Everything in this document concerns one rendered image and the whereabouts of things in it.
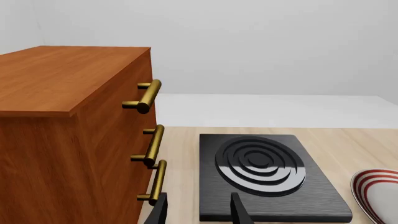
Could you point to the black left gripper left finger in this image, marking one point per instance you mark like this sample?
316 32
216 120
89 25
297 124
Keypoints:
158 213

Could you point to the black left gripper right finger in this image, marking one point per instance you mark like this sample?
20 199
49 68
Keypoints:
241 213

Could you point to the flat black stove plate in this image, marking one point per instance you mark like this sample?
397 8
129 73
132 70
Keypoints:
264 177

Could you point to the white plate with red rings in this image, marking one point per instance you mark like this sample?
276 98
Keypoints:
377 193

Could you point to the wooden cabinet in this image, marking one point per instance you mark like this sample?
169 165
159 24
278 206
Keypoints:
62 130

